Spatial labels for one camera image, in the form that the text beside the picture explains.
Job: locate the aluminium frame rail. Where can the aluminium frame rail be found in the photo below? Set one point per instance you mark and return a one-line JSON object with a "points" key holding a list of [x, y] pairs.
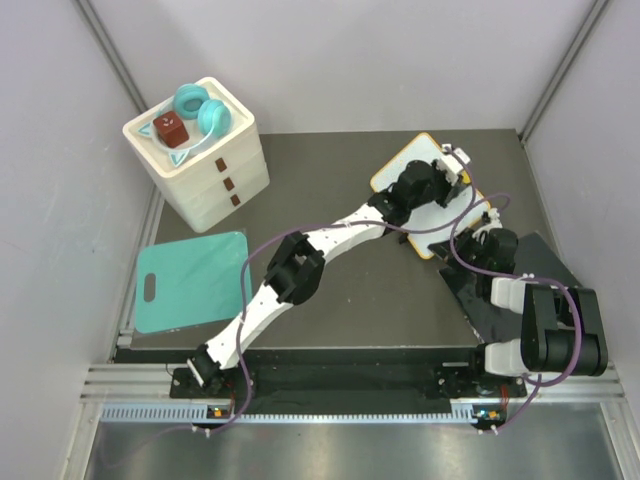
{"points": [[126, 382]]}

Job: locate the yellow-framed whiteboard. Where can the yellow-framed whiteboard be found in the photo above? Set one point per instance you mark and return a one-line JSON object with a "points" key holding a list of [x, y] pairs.
{"points": [[424, 147]]}

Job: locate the grey slotted cable duct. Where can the grey slotted cable duct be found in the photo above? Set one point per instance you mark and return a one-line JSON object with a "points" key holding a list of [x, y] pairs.
{"points": [[209, 414]]}

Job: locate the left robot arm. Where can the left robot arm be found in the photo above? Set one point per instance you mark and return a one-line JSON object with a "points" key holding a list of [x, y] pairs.
{"points": [[294, 273]]}

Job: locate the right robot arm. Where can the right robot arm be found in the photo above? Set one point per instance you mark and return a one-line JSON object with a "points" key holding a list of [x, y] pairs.
{"points": [[529, 312]]}

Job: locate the teal cat-ear headphones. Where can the teal cat-ear headphones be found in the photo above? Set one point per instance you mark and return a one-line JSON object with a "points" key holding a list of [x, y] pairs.
{"points": [[207, 120]]}

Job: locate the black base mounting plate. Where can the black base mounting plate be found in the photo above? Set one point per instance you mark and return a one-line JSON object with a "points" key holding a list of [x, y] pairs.
{"points": [[268, 380]]}

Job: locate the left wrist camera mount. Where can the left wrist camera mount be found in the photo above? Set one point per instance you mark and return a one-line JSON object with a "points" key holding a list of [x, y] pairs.
{"points": [[452, 162]]}

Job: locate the brown cube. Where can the brown cube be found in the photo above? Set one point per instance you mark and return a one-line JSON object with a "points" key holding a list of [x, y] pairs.
{"points": [[171, 129]]}

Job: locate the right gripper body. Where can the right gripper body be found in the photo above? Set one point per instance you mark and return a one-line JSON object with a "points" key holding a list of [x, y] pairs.
{"points": [[471, 250]]}

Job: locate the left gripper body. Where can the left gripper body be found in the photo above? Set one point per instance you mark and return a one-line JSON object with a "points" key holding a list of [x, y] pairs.
{"points": [[439, 191]]}

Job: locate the black flat box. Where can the black flat box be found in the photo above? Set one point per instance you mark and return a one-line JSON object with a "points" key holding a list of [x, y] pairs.
{"points": [[490, 323]]}

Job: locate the white three-drawer storage box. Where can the white three-drawer storage box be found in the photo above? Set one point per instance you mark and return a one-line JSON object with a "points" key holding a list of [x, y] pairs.
{"points": [[209, 186]]}

